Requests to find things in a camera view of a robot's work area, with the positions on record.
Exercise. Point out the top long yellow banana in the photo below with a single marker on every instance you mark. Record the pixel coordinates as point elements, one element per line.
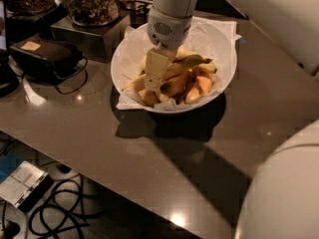
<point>207,67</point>

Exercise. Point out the orange bruised banana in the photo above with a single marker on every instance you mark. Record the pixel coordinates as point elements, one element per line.
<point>173,88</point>

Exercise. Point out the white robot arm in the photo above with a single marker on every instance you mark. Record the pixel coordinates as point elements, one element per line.
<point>258,177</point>

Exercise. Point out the curved front yellow banana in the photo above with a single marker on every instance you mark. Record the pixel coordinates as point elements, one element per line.
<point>176,68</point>

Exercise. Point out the dark metal stand block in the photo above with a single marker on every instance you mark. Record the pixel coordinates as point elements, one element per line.
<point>96,43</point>

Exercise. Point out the orange fruit piece right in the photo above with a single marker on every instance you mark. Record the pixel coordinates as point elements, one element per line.
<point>200,87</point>

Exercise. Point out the white bowl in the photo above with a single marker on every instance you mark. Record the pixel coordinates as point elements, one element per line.
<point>222,50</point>

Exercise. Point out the silver box on floor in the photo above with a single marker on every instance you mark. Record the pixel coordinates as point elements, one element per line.
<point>25,186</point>

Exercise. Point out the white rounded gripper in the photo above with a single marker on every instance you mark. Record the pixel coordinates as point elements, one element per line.
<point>168,32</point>

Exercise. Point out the glass jar of granola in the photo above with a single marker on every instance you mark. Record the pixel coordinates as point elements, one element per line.
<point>93,13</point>

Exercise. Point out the small lower left banana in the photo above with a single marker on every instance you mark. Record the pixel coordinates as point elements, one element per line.
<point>149,98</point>

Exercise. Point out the white paper liner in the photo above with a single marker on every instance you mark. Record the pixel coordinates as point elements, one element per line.
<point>133,44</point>

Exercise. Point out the blue object on floor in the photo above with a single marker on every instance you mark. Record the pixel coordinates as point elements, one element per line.
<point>8,164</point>

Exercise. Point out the dark device left edge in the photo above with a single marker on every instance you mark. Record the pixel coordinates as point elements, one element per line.
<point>8,79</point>

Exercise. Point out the black pouch with label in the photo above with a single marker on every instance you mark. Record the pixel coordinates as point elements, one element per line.
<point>47,61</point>

